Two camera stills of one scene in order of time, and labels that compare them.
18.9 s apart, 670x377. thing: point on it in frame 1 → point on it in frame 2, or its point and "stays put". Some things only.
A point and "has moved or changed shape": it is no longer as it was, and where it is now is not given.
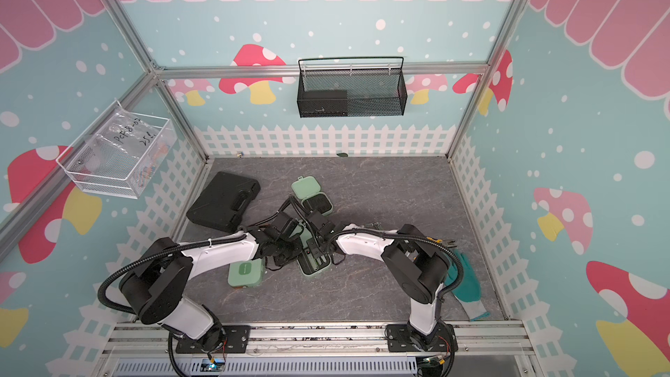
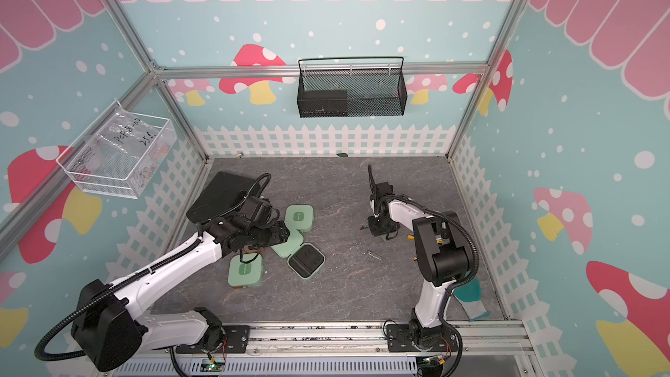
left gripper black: [281, 262] → [278, 234]
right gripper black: [311, 246] → [372, 220]
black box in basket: [324, 103] stays put
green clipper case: [308, 190] → [304, 260]
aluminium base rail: [157, 340] stays put
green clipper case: [306, 259] has moved or changed shape
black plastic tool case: [223, 203] stays put
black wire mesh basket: [352, 86] stays put
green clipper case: [247, 274] stays put
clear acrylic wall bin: [121, 154] stays put
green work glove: [468, 293] stays put
